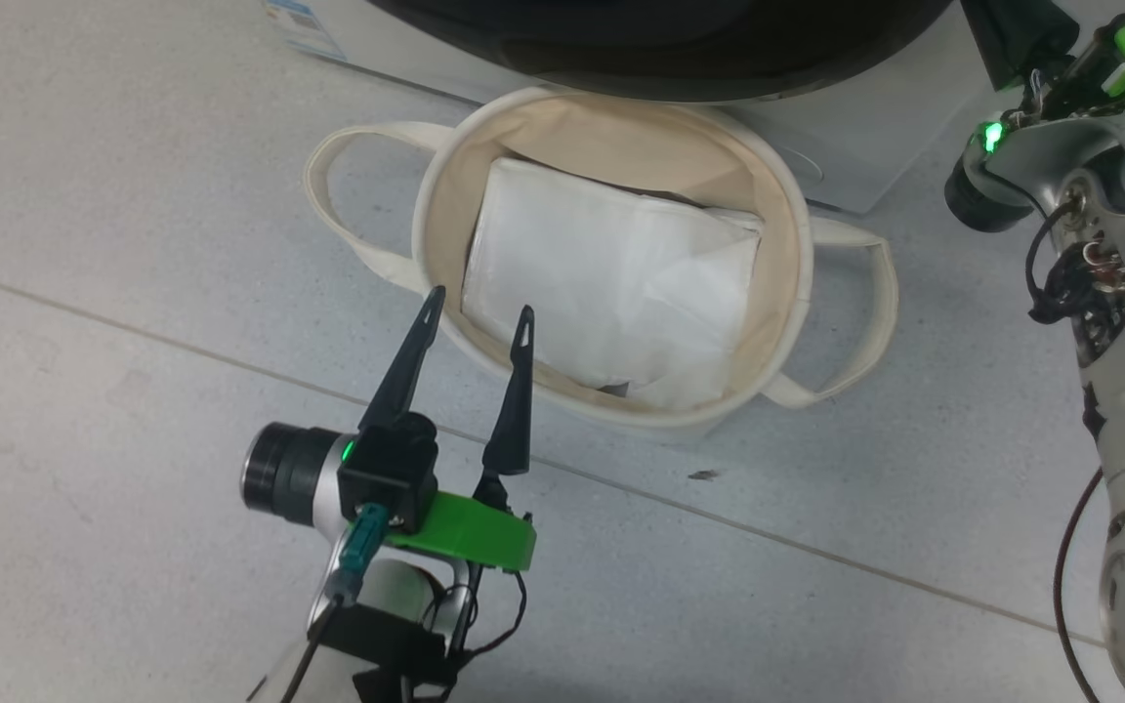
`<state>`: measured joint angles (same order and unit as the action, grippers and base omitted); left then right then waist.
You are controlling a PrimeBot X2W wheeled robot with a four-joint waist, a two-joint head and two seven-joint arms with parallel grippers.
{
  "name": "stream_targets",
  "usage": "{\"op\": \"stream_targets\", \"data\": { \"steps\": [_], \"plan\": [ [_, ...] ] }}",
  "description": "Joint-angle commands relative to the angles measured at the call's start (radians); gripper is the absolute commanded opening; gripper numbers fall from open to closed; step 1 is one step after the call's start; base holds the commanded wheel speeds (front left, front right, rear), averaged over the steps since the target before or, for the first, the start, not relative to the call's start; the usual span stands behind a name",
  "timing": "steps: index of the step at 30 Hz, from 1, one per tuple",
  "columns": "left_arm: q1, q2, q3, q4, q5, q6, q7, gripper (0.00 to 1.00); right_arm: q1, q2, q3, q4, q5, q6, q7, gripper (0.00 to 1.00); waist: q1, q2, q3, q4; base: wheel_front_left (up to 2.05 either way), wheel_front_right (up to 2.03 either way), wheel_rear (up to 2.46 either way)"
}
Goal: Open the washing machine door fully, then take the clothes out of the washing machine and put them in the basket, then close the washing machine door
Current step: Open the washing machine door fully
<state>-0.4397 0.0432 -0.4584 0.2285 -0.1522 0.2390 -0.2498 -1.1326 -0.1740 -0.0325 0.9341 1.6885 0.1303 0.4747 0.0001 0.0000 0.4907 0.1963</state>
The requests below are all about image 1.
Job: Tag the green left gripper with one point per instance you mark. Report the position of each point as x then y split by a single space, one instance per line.
470 532

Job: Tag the black round washer door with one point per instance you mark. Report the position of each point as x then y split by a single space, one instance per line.
660 39

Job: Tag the white front-load washing machine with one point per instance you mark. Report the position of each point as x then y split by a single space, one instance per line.
875 127

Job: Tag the cream fabric laundry basket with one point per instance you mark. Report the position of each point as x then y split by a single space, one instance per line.
611 132

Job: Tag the white folded cloth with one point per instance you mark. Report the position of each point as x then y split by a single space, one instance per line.
602 273

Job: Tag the blue energy label sticker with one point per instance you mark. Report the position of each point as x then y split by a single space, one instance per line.
304 24

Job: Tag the teal left camera plug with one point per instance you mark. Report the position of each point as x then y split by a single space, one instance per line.
359 547

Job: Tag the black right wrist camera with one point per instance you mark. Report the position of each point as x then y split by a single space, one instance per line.
978 200

